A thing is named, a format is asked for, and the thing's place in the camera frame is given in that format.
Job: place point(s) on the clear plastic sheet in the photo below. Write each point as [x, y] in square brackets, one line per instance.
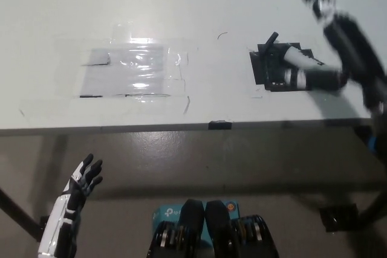
[121, 73]

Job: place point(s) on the black table leg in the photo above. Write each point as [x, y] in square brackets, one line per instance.
[15, 209]

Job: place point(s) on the teal tp-link box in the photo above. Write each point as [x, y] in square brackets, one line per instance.
[164, 214]

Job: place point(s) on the black teal right robot hand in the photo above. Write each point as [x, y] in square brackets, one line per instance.
[353, 46]

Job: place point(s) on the black table foot plate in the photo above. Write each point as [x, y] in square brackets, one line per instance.
[41, 227]
[338, 218]

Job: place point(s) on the black tape patch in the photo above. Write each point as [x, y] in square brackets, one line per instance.
[272, 72]

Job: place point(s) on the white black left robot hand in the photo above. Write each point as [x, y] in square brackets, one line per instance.
[59, 224]

